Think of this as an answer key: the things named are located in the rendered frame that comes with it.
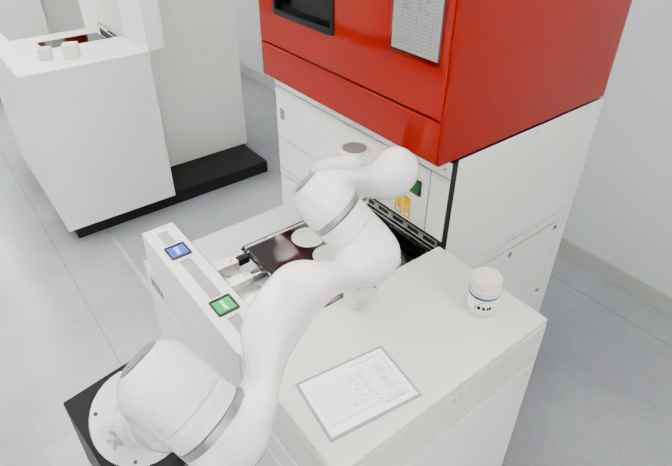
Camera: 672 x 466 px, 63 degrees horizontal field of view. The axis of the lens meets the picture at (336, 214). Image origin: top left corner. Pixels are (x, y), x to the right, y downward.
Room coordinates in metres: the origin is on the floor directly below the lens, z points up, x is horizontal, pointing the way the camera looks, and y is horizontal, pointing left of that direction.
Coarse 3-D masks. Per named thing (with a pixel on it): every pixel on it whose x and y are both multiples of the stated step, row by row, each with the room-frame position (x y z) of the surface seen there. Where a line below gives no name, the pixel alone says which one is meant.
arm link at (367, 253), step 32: (352, 224) 0.75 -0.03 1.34; (384, 224) 0.78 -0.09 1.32; (352, 256) 0.72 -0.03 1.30; (384, 256) 0.72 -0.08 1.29; (288, 288) 0.63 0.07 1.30; (320, 288) 0.64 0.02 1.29; (352, 288) 0.68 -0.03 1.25; (256, 320) 0.58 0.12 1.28; (288, 320) 0.59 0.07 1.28; (256, 352) 0.55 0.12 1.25; (288, 352) 0.56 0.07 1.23; (256, 384) 0.51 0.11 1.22; (224, 416) 0.45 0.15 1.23; (256, 416) 0.47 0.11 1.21; (224, 448) 0.42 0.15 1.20; (256, 448) 0.44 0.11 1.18
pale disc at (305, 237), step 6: (300, 228) 1.34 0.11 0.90; (306, 228) 1.34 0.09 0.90; (294, 234) 1.31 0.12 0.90; (300, 234) 1.31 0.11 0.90; (306, 234) 1.31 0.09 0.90; (312, 234) 1.31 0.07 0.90; (294, 240) 1.28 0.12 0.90; (300, 240) 1.28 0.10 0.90; (306, 240) 1.28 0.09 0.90; (312, 240) 1.28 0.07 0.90; (318, 240) 1.28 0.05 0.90; (306, 246) 1.25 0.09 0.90; (312, 246) 1.25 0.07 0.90
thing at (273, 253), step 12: (264, 240) 1.28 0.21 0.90; (276, 240) 1.28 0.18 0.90; (288, 240) 1.28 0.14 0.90; (252, 252) 1.22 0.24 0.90; (264, 252) 1.22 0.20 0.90; (276, 252) 1.22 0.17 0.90; (288, 252) 1.22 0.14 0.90; (300, 252) 1.22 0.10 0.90; (312, 252) 1.22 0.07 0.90; (264, 264) 1.17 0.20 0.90; (276, 264) 1.17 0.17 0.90; (336, 300) 1.03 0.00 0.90
